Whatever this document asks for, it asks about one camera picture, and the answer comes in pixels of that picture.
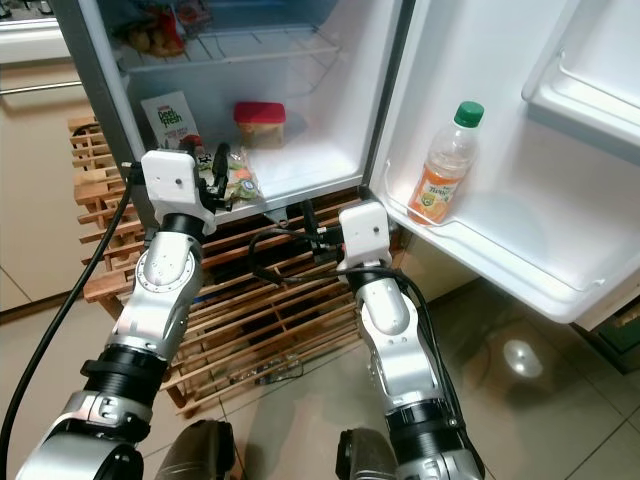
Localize clear container with red lid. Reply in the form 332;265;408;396
233;100;288;151

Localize white juice carton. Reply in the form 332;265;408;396
140;90;196;156

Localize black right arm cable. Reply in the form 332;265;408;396
248;226;451;401

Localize red white snack bag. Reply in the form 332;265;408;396
178;0;214;37

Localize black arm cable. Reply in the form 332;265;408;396
0;165;146;480
248;226;451;401

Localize printed clear plastic food package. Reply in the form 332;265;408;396
222;150;263;208

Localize wooden wine rack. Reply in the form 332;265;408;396
66;113;411;413

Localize robot left leg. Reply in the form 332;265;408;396
158;420;243;480

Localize steel cabinet bar handle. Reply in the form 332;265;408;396
0;80;67;98

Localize robot leg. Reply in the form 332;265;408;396
158;420;243;480
335;428;403;480

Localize orange biscuit snack bag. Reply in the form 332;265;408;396
125;5;189;58

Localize orange juice bottle green cap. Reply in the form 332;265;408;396
407;100;486;226

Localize robot right leg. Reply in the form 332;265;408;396
335;428;403;480

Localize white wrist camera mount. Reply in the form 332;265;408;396
338;200;393;271
140;148;206;216

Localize white kitchen counter beige cabinets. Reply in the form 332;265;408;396
0;0;106;313

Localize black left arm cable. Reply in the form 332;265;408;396
0;165;146;480

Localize grey fridge with white interior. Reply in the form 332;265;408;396
50;0;413;216

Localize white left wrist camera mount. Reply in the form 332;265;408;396
140;148;206;216

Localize white wire fridge shelf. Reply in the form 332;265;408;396
115;30;346;71

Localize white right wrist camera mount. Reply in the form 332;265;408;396
338;200;393;271

